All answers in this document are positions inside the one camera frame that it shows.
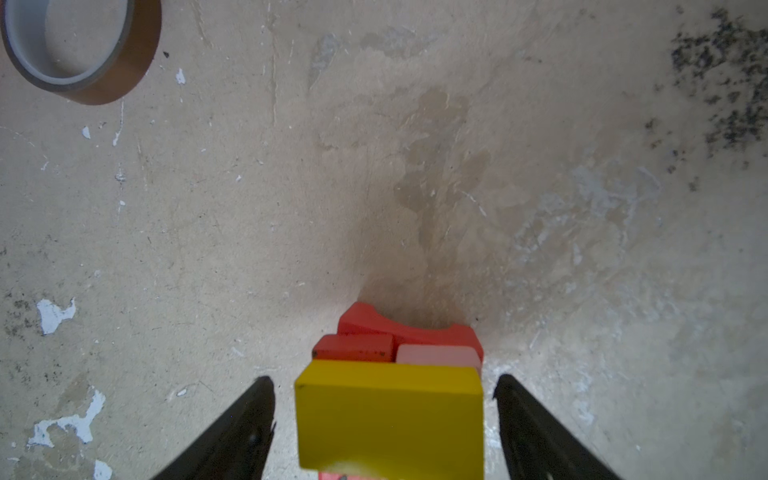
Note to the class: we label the brown tape roll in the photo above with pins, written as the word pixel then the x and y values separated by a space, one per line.
pixel 89 52

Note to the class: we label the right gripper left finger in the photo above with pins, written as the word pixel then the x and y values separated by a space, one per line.
pixel 236 445

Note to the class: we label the yellow block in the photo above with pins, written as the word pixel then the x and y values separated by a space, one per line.
pixel 390 421

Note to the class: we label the red block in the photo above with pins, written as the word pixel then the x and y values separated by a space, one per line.
pixel 356 348
pixel 362 318

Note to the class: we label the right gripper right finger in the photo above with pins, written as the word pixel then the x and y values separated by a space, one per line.
pixel 535 444

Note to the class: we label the pink wood block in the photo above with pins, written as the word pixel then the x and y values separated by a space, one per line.
pixel 439 355

